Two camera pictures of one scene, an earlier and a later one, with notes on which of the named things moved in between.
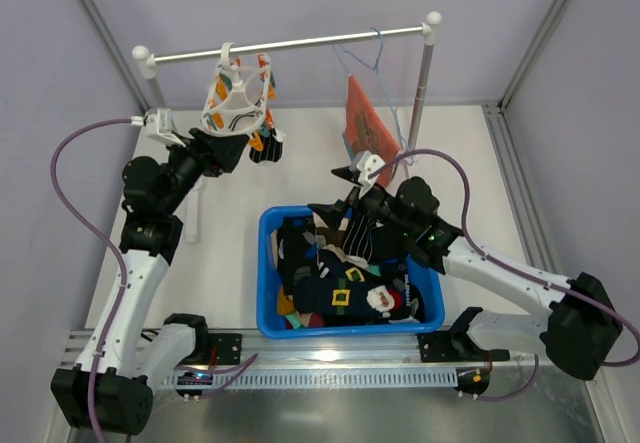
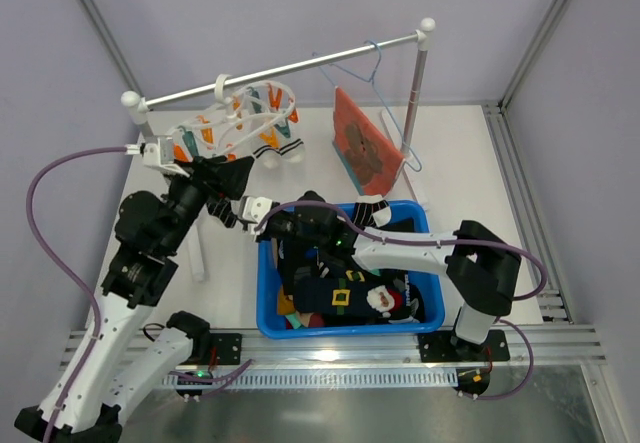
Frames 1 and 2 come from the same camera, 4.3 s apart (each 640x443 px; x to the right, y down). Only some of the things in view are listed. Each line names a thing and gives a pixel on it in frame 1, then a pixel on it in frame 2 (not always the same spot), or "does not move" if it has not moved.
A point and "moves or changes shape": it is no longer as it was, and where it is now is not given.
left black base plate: [228, 348] does not move
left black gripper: [207, 152] -> [209, 174]
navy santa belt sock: [400, 300] does not move
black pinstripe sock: [271, 150] -> [221, 209]
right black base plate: [456, 347] does not move
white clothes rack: [145, 60] -> [419, 42]
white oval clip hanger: [235, 104] moves or changes shape
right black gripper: [351, 201] -> [273, 225]
